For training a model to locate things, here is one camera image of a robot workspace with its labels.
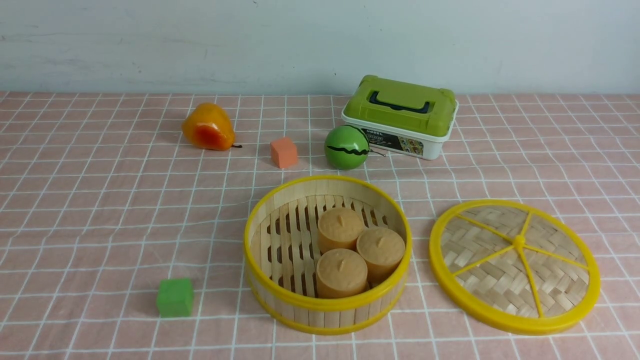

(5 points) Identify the tan steamed bun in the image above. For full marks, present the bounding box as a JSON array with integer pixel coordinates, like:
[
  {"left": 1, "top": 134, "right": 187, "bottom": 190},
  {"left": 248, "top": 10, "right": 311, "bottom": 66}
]
[
  {"left": 315, "top": 248, "right": 368, "bottom": 299},
  {"left": 317, "top": 207, "right": 365, "bottom": 254},
  {"left": 356, "top": 227, "right": 406, "bottom": 284}
]

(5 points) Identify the tan steamed bun right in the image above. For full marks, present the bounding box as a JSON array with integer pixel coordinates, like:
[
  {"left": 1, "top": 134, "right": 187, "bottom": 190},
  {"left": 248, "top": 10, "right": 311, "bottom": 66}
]
[{"left": 356, "top": 227, "right": 406, "bottom": 284}]

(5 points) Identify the orange foam cube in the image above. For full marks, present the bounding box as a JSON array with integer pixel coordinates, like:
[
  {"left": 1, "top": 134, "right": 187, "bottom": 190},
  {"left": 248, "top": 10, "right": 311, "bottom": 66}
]
[{"left": 270, "top": 136, "right": 298, "bottom": 169}]

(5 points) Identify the bamboo steamer basket yellow rim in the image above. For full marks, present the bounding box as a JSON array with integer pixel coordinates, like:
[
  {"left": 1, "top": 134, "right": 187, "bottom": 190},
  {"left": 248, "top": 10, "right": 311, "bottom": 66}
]
[{"left": 244, "top": 175, "right": 413, "bottom": 336}]

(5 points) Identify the woven bamboo steamer lid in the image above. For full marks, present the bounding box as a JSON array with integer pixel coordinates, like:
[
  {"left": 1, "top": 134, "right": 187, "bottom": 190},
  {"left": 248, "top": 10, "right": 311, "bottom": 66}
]
[{"left": 429, "top": 199, "right": 601, "bottom": 336}]

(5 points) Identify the tan steamed bun back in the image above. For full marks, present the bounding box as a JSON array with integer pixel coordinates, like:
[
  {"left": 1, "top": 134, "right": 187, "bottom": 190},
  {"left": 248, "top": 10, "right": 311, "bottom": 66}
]
[{"left": 317, "top": 207, "right": 365, "bottom": 254}]

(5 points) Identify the green lid white storage box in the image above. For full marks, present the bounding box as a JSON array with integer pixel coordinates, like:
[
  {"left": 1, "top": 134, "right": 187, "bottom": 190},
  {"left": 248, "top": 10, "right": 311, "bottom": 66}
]
[{"left": 342, "top": 74, "right": 458, "bottom": 161}]

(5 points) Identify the orange yellow toy pear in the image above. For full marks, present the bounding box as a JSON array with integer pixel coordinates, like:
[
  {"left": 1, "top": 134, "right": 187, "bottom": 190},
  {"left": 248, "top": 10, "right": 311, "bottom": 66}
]
[{"left": 182, "top": 102, "right": 243, "bottom": 151}]

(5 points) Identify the tan steamed bun front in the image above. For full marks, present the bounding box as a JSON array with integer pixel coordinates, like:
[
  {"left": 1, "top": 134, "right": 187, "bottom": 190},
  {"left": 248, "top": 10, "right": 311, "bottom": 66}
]
[{"left": 315, "top": 248, "right": 368, "bottom": 299}]

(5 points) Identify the green toy watermelon ball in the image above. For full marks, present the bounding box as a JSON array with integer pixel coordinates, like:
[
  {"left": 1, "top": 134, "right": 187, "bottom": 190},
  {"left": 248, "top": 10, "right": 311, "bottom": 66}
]
[{"left": 324, "top": 124, "right": 386, "bottom": 170}]

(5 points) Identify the green foam cube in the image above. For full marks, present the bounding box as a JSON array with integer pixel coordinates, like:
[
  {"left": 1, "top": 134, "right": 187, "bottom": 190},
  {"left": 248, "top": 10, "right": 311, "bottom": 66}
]
[{"left": 156, "top": 277, "right": 194, "bottom": 318}]

